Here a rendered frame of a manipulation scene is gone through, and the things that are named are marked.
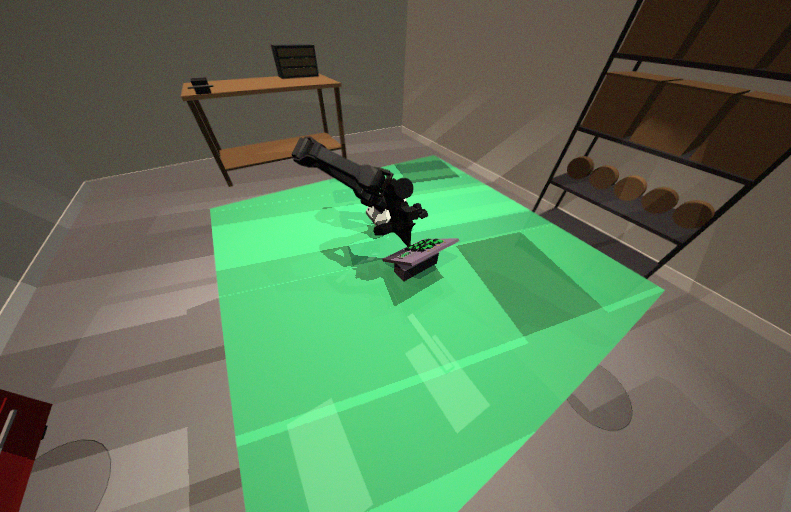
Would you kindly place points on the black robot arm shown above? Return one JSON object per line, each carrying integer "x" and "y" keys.
{"x": 367, "y": 182}

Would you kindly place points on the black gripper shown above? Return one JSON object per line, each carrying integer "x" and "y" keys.
{"x": 401, "y": 229}

